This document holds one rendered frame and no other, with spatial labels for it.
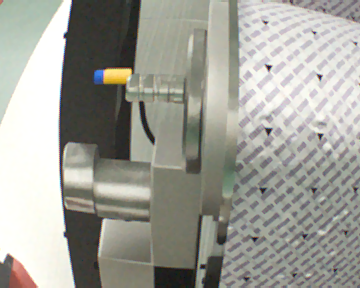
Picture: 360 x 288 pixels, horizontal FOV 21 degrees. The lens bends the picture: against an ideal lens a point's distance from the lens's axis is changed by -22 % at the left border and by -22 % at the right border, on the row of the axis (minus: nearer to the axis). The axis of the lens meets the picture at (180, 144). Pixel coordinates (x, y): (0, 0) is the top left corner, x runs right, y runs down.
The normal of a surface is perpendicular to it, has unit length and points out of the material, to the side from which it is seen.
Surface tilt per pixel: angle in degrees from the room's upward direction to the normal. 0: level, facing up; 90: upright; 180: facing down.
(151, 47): 0
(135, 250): 0
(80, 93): 90
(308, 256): 90
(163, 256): 90
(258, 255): 90
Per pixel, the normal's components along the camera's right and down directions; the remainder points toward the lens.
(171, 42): 0.04, -0.88
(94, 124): -0.07, 0.47
